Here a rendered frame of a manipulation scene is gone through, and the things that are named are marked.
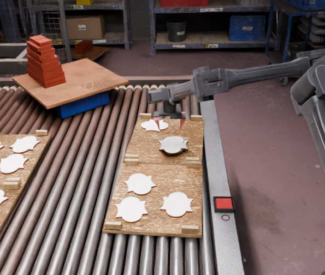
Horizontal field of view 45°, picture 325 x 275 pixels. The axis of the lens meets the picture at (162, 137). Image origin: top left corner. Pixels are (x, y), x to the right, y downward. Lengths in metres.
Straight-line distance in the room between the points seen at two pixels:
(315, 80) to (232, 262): 0.70
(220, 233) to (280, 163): 2.08
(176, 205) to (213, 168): 0.32
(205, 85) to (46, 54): 1.21
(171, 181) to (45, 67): 1.03
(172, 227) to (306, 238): 1.54
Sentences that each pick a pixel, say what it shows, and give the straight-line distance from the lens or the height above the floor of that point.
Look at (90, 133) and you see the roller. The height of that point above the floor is 0.92.
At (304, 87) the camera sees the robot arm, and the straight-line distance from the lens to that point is 0.91.
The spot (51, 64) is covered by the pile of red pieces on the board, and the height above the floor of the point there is 1.16.
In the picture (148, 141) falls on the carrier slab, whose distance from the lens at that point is 1.89.
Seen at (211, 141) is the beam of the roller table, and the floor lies 0.91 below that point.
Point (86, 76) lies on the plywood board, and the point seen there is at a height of 1.04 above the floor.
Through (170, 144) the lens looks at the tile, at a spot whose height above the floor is 0.97.
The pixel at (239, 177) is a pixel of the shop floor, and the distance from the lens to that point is 3.25.
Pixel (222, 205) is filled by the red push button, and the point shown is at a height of 0.93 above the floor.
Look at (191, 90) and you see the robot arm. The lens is 1.34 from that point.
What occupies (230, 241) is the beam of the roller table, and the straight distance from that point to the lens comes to 1.42.
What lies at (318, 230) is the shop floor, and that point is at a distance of 2.92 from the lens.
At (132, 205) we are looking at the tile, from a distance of 1.51.
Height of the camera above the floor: 1.93
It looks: 31 degrees down
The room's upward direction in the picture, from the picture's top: 2 degrees counter-clockwise
